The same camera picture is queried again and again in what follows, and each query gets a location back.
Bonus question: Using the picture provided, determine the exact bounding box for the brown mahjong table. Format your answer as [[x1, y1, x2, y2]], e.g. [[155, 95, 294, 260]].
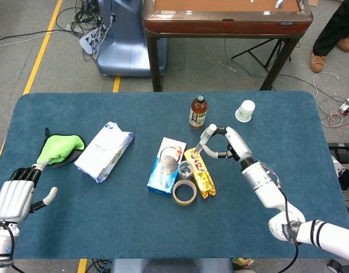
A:
[[142, 0, 314, 92]]

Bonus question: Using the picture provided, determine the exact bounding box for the black floor cable bundle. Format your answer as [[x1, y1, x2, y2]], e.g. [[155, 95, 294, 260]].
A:
[[55, 0, 107, 63]]

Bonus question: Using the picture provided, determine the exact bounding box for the red floor cable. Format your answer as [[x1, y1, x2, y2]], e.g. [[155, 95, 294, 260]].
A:
[[327, 110, 349, 129]]

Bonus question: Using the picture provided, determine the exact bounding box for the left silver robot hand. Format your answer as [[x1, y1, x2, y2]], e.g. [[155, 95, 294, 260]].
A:
[[0, 159, 59, 224]]

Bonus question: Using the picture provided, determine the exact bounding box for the blue felt table cover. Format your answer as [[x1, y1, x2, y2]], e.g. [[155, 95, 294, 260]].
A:
[[0, 90, 349, 260]]

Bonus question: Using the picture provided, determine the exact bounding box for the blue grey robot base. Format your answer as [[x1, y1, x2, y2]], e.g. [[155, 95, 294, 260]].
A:
[[96, 0, 168, 77]]

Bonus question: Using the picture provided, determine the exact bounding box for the grey power strip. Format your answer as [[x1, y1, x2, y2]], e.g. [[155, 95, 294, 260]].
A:
[[79, 28, 103, 55]]

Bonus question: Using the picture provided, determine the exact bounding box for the blue cookie box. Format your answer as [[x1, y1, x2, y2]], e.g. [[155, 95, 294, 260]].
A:
[[147, 136, 188, 197]]

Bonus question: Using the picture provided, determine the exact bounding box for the white tissue pack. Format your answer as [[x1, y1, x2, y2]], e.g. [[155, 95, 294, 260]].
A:
[[74, 121, 134, 184]]

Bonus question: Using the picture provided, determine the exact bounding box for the grey robot torso base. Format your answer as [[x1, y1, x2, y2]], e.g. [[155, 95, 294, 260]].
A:
[[110, 258, 234, 273]]

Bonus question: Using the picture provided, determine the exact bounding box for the tea bottle black cap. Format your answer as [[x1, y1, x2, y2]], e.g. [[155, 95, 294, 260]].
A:
[[188, 94, 209, 130]]

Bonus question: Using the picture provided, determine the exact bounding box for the tan work shoe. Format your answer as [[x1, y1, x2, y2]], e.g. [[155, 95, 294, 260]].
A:
[[336, 37, 349, 53], [309, 51, 326, 73]]

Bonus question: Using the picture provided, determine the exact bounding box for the green microfibre cloth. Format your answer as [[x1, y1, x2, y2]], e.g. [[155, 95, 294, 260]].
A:
[[36, 127, 87, 168]]

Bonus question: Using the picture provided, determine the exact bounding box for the clear tube white cap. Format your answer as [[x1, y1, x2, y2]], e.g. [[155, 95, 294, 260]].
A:
[[192, 141, 205, 159]]

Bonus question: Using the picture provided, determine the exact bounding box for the white floor cable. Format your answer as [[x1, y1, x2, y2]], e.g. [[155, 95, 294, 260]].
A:
[[313, 71, 349, 100]]

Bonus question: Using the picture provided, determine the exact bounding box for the white paper cup green print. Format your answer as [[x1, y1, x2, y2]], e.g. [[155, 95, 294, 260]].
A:
[[235, 100, 256, 123]]

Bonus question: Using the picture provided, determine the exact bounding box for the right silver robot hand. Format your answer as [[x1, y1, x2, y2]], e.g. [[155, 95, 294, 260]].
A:
[[199, 123, 252, 163]]

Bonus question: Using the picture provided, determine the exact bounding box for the yellow snack packet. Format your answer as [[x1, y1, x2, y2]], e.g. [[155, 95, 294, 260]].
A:
[[183, 147, 217, 200]]

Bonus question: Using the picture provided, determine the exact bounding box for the yellowish packing tape roll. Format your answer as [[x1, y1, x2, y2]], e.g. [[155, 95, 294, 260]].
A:
[[172, 179, 197, 206]]

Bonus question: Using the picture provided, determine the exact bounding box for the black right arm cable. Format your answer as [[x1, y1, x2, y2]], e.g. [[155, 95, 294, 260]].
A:
[[276, 186, 300, 273]]

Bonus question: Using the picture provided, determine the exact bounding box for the person black trousers leg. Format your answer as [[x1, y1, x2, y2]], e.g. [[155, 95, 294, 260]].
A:
[[312, 0, 349, 57]]

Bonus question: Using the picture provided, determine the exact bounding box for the black tripod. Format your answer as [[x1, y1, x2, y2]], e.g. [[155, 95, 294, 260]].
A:
[[230, 38, 292, 72]]

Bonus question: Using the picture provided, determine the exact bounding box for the clear glass jar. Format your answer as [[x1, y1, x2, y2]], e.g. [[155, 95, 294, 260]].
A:
[[177, 160, 194, 180]]

